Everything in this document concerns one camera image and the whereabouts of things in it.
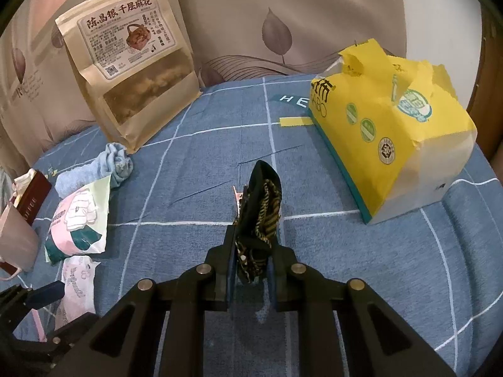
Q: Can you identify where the yellow tissue pack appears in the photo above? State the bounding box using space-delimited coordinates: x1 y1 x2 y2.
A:
309 38 478 225

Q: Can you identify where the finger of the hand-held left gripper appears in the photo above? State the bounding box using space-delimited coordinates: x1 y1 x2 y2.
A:
0 281 64 323
0 313 99 377

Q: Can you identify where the dark red box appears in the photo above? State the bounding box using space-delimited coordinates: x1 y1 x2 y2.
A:
14 169 53 226

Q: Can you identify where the pink green snack packet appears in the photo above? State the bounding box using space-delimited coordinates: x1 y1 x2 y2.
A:
44 175 112 265

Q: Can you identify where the leaf-print curtain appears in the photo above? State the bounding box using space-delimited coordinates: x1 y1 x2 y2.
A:
0 0 409 166

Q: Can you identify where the kraft paper snack bag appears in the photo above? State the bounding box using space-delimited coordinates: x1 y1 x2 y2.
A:
55 0 203 155

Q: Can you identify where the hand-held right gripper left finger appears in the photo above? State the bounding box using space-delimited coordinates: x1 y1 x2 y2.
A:
47 226 238 377

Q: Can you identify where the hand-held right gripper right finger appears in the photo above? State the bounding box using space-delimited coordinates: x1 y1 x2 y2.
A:
267 239 458 377

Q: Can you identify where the light blue towel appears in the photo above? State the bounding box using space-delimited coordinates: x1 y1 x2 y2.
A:
55 142 134 199

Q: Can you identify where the pink paper bag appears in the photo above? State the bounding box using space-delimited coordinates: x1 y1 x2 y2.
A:
0 200 40 281

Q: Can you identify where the black patterned pouch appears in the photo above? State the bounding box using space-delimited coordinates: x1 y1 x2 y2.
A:
232 160 284 285

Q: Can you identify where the pink white plastic packet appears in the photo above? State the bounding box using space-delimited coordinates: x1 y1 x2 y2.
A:
55 255 102 331

